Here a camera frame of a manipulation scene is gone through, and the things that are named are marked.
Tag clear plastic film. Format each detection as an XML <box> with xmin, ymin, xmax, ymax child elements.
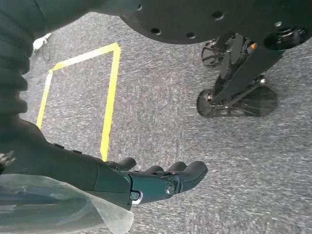
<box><xmin>0</xmin><ymin>174</ymin><xmax>134</xmax><ymax>234</ymax></box>

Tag yellow floor tape square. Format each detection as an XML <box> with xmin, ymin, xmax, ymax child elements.
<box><xmin>36</xmin><ymin>42</ymin><xmax>122</xmax><ymax>161</ymax></box>

